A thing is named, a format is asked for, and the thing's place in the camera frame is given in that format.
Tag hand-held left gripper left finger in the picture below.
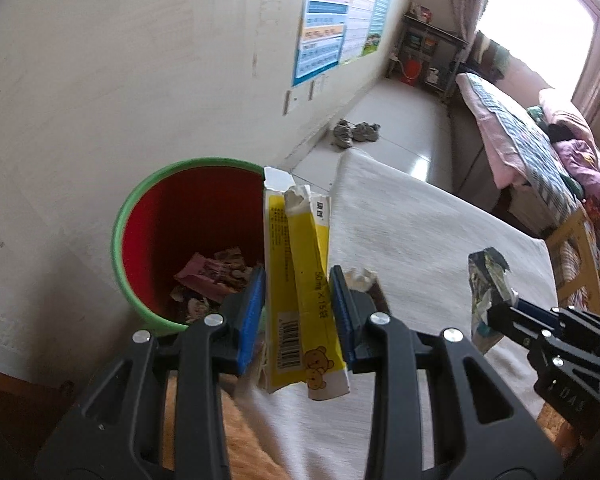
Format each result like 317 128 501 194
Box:
34 266 268 480

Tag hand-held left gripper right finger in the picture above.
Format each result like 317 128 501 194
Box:
329 265 563 480

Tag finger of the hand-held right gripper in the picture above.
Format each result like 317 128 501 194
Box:
510 296 600 342
484 304 557 357

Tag silver foil wrapper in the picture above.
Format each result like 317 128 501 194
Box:
467 246 519 354

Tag long yellow carton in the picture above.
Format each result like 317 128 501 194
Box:
262 166 351 402

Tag red bin with green rim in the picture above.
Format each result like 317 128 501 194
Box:
111 158 268 337

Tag mauve wrapper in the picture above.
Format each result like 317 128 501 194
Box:
174 254 216 291

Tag wooden chair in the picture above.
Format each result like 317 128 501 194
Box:
545 207 600 322

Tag white towel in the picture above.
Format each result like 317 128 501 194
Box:
240 149 561 480

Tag purple jacket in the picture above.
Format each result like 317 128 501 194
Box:
552 140 600 197

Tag bed with quilts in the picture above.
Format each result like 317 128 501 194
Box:
462 72 589 222

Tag pink bed sheet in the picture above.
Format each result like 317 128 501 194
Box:
455 74 524 191

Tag pink pillow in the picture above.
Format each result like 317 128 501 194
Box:
537 89 594 134

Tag dark wooden furniture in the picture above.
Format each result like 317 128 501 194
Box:
0 362 76 442

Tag dark hanging clothes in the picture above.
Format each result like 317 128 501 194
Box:
467 30 511 74

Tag bright window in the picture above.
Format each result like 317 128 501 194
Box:
475 0 600 107

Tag metal shelf rack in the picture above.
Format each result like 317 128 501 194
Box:
385 12 468 106

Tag bed frame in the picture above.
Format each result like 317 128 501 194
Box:
450 110 546 237

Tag blue bordered wall poster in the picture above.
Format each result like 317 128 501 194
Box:
292 0 357 87

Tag green bordered wall poster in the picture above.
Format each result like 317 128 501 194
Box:
361 0 397 59

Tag white chart wall poster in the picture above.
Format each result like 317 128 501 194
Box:
337 0 384 66

